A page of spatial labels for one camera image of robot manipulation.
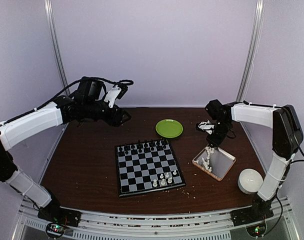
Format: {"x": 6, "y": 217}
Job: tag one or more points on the white chess piece tall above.
{"x": 155, "y": 183}

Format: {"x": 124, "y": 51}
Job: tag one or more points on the black white chessboard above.
{"x": 139, "y": 163}

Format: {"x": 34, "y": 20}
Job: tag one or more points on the right aluminium frame post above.
{"x": 253, "y": 47}

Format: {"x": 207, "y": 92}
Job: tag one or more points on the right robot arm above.
{"x": 274, "y": 129}

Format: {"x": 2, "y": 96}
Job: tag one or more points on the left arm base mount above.
{"x": 57, "y": 226}

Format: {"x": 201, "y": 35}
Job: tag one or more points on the green plate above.
{"x": 169, "y": 128}

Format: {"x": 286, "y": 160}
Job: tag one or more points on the aluminium frame post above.
{"x": 253, "y": 47}
{"x": 54, "y": 40}

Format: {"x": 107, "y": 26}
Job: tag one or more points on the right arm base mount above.
{"x": 251, "y": 220}

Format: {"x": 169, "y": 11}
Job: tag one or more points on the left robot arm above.
{"x": 94, "y": 99}

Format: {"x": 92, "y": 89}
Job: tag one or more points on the white bowl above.
{"x": 250, "y": 181}

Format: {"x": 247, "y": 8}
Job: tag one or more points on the front aluminium rail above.
{"x": 211, "y": 225}

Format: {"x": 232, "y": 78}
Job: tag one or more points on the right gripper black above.
{"x": 216, "y": 141}

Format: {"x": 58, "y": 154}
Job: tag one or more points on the metal wooden tray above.
{"x": 214, "y": 161}

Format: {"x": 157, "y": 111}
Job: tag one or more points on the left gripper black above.
{"x": 114, "y": 120}

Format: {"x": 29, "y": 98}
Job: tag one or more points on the left aluminium frame post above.
{"x": 54, "y": 40}

